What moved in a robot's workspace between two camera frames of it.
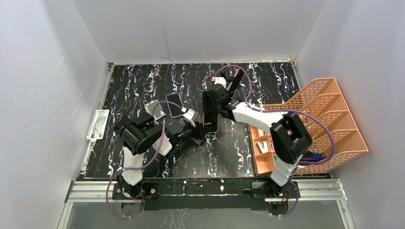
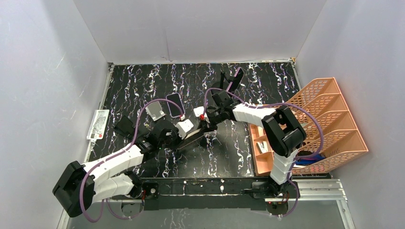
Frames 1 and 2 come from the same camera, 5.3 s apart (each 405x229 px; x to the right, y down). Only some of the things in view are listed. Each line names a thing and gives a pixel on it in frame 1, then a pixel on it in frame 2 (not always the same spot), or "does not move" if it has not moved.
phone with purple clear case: x=233 y=86 does not move
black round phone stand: x=228 y=80 does not move
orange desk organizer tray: x=263 y=151 does not move
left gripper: x=198 y=130 → x=175 y=131
